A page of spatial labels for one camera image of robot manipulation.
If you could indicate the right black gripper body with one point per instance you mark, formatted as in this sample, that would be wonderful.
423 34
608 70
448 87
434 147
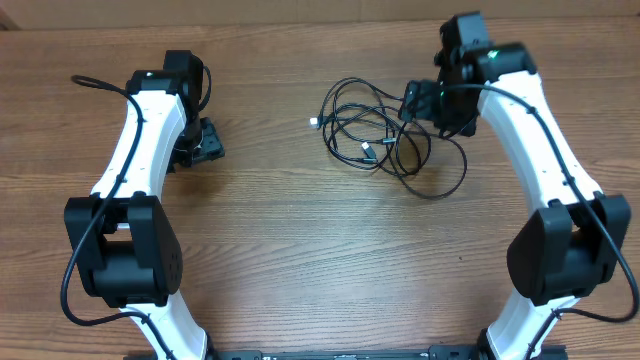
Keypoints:
451 111

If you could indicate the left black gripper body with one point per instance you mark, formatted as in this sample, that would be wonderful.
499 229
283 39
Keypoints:
200 141

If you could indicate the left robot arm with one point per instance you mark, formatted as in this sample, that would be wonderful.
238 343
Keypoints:
126 260

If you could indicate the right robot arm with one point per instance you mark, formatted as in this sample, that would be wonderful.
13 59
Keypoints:
571 242

